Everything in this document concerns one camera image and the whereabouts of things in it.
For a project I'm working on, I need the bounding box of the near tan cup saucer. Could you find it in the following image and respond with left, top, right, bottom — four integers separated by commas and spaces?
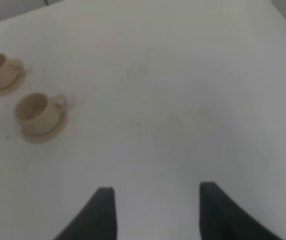
21, 111, 68, 144

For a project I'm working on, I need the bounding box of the tan teacup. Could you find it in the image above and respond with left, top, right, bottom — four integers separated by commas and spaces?
0, 53, 25, 90
14, 92, 68, 135

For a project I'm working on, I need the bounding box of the tan cup saucer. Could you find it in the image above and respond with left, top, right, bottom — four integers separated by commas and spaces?
21, 111, 68, 144
0, 72, 26, 97

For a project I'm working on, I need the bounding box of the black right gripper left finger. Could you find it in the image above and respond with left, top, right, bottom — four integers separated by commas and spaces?
56, 187, 118, 240

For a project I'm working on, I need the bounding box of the far tan teacup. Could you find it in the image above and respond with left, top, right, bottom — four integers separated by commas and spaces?
0, 53, 25, 90

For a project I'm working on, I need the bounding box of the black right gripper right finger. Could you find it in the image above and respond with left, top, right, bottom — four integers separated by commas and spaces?
199, 182, 280, 240

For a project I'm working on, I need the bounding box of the near tan teacup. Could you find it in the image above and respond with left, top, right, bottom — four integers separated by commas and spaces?
14, 92, 68, 135

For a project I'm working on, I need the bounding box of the far tan cup saucer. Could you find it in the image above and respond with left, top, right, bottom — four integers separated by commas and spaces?
0, 72, 26, 97

